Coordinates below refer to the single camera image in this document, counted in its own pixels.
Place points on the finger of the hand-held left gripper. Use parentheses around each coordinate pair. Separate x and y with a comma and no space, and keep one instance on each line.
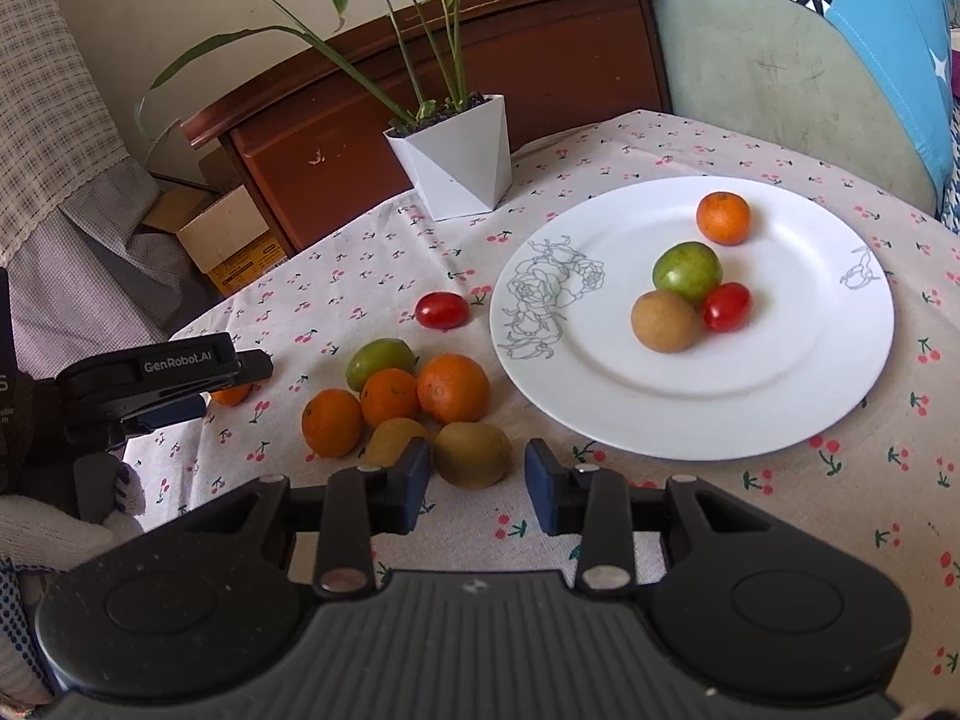
(187,371)
(169,414)

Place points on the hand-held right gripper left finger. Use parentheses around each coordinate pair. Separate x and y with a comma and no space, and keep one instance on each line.
(415,484)

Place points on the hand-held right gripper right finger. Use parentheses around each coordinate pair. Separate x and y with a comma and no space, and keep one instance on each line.
(541,487)

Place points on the small orange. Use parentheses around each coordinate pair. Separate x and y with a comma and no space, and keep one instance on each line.
(232,394)

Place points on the white plate with flower drawing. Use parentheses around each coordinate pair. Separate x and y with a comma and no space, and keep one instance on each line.
(622,397)

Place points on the person's left hand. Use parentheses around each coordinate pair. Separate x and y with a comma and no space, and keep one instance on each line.
(52,532)

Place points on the brown kiwi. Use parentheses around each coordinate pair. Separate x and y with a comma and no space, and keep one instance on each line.
(472,454)
(390,436)
(666,321)

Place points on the large orange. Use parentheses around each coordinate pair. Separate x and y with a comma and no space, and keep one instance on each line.
(454,388)

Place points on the green fruit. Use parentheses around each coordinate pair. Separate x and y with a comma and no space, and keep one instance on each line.
(375,361)
(686,270)

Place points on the cardboard box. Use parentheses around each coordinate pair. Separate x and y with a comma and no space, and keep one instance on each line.
(217,240)

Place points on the red cherry tomato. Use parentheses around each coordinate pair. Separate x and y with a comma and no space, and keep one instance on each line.
(727,307)
(442,310)

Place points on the blue dotted cloth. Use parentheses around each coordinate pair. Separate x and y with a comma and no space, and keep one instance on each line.
(15,615)

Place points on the cherry print tablecloth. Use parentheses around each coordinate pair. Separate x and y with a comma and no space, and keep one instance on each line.
(825,510)

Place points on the dark wooden headboard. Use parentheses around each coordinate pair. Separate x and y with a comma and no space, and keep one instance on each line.
(337,120)

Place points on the checked beige cloth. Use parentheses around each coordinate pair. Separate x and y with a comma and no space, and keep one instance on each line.
(52,90)

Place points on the white geometric plant pot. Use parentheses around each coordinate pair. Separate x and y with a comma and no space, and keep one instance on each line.
(450,165)

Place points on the green leafy plant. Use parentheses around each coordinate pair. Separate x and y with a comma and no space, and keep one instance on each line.
(420,30)

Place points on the green cushion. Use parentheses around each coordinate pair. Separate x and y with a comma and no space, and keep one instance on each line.
(780,90)

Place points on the blue printed pillow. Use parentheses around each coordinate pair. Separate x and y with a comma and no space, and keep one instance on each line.
(885,7)

